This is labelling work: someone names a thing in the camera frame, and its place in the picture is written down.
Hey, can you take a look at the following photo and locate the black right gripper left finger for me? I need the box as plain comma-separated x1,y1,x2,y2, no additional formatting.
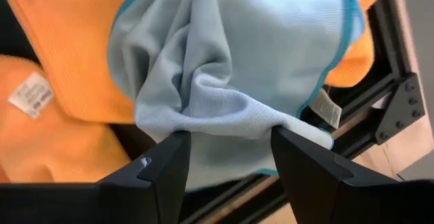
0,130,193,224

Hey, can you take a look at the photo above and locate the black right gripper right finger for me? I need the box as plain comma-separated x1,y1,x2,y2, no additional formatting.
271,125,434,224

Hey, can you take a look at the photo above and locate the orange microfiber towel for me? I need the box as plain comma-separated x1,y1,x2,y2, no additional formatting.
0,0,397,125
0,54,132,184

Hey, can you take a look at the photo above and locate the blue-grey microfiber towel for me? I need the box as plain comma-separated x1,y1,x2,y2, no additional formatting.
107,0,366,191

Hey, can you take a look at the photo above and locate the black aluminium table frame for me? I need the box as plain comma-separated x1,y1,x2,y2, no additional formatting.
179,0,429,224

